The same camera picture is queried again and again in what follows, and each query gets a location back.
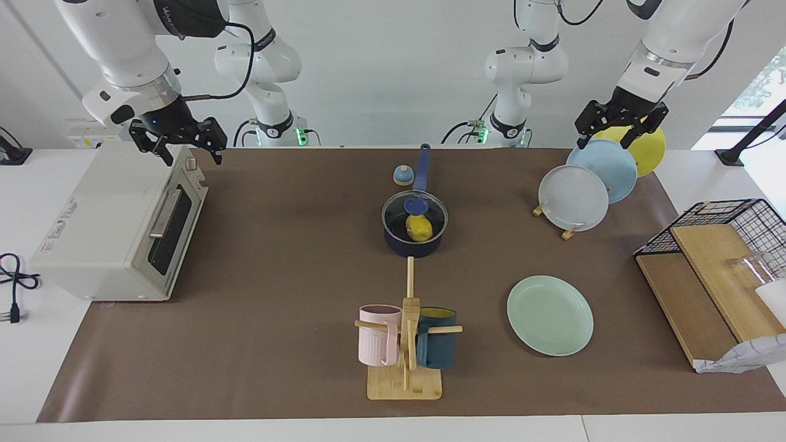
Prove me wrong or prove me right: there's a dark pot with blue handle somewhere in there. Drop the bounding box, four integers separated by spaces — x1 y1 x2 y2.
382 144 449 258

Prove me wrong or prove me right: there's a black wire basket frame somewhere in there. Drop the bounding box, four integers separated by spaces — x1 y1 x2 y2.
634 198 786 284

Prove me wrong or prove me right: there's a white patterned paper bag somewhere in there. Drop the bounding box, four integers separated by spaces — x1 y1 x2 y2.
694 335 786 374

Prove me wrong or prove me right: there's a black clamp stand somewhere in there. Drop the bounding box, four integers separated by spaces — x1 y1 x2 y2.
715 98 786 166

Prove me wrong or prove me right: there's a yellow potato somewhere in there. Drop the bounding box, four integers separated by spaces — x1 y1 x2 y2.
405 215 434 242

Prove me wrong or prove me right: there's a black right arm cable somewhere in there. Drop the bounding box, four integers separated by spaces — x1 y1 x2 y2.
183 21 256 102

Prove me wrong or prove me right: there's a wooden plate rack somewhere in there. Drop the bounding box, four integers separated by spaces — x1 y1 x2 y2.
532 200 581 240

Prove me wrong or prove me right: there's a black power cord with plug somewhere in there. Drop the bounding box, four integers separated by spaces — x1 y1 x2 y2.
0 253 41 324

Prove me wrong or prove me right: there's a brown table mat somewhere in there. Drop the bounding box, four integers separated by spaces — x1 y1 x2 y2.
37 147 786 423

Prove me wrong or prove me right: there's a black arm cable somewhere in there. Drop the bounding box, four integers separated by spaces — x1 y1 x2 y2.
183 21 256 102
556 0 736 80

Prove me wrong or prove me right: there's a black base cable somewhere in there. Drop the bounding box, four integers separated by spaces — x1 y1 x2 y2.
233 119 260 148
441 92 499 145

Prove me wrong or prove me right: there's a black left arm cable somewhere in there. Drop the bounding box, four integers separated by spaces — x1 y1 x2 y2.
556 0 736 80

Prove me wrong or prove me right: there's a yellow plate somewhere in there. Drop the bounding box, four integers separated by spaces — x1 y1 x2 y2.
593 125 666 179

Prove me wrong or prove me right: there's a clear glass cup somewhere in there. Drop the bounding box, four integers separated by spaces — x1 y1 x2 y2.
728 252 782 290

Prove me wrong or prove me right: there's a white power strip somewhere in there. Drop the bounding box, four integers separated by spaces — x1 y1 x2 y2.
66 120 122 149

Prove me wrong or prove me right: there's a beige toaster oven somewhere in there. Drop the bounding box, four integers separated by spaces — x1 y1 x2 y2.
31 142 209 303

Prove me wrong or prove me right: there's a pink ribbed mug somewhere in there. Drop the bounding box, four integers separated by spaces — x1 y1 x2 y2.
359 304 403 367

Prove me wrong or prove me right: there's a light green plate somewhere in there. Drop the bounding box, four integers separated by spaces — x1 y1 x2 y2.
507 275 594 357

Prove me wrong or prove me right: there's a grey plate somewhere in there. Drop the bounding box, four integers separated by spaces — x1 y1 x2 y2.
539 165 610 232

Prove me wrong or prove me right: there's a black desk mount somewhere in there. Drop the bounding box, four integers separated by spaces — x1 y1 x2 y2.
0 126 33 165

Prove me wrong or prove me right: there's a wooden mug rack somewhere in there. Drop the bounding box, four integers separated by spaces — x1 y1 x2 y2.
355 257 462 401

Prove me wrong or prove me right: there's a glass lid with blue knob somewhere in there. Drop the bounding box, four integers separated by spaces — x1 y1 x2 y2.
382 190 449 244

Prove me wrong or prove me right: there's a dark teal mug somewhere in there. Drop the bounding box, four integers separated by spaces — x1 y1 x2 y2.
416 307 457 370

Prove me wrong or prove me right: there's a white translucent cup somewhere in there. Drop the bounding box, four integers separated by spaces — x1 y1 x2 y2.
755 279 786 326

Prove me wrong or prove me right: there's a light blue plate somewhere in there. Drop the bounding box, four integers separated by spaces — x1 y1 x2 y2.
566 139 638 204

